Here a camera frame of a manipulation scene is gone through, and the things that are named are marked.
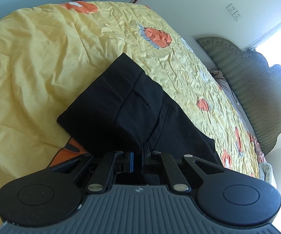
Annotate striped grey pillow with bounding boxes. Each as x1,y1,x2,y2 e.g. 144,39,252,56
210,69,256,137

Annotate green padded headboard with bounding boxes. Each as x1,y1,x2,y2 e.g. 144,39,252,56
197,37,281,155

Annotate pink crumpled cloth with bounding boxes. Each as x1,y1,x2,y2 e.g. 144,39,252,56
253,137,266,163

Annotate yellow carrot-print bed quilt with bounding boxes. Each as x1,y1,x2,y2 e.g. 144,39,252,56
0,0,269,232

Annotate black pants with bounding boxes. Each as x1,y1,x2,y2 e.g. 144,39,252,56
57,54,222,174

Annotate white wall socket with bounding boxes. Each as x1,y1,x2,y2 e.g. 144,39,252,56
233,11,242,22
226,4,238,15

